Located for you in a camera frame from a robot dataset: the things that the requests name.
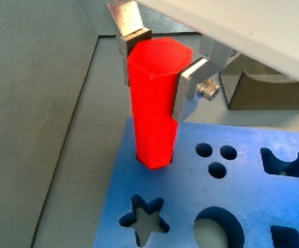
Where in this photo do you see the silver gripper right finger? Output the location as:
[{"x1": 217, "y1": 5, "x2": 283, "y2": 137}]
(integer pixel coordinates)
[{"x1": 172, "y1": 36, "x2": 233, "y2": 122}]

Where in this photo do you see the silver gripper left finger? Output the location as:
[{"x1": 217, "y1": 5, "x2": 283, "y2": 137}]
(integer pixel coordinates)
[{"x1": 107, "y1": 0, "x2": 151, "y2": 85}]

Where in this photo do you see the dark grey curved cradle stand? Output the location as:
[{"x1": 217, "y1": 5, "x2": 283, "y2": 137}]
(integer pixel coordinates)
[{"x1": 219, "y1": 54, "x2": 299, "y2": 110}]

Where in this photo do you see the red hexagonal prism peg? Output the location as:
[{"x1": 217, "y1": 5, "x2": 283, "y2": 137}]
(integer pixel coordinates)
[{"x1": 127, "y1": 37, "x2": 192, "y2": 170}]

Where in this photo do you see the blue foam shape-sorter block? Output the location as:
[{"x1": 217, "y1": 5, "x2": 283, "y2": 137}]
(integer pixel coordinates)
[{"x1": 94, "y1": 122, "x2": 299, "y2": 248}]

